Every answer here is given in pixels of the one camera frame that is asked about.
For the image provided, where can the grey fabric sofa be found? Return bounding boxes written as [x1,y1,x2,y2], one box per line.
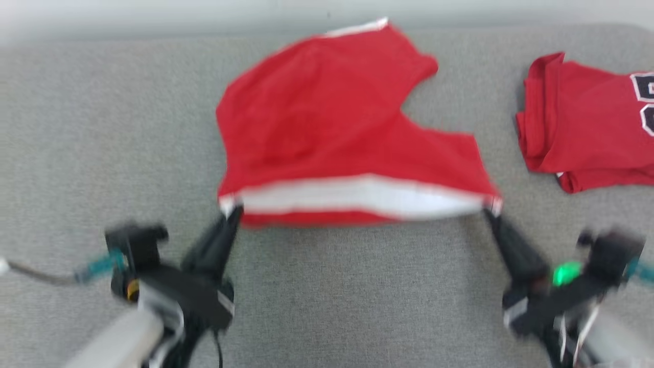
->
[0,23,654,368]

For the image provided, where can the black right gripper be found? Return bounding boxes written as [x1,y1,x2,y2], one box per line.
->
[483,210,603,358]

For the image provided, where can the teal camera cable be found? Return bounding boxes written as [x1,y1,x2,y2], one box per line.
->
[626,258,654,284]

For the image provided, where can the thin black cable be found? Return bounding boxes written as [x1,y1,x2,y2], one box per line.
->
[211,330,225,368]

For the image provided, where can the red jersey with number 23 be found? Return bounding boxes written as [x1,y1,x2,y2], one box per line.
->
[515,52,654,194]

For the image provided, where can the grey cable with teal plug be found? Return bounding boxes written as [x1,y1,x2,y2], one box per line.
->
[0,249,126,287]

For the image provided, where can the red shorts with white lining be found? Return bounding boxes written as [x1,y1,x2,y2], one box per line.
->
[216,18,504,228]

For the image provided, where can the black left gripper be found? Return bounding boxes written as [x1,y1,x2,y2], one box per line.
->
[141,205,245,368]

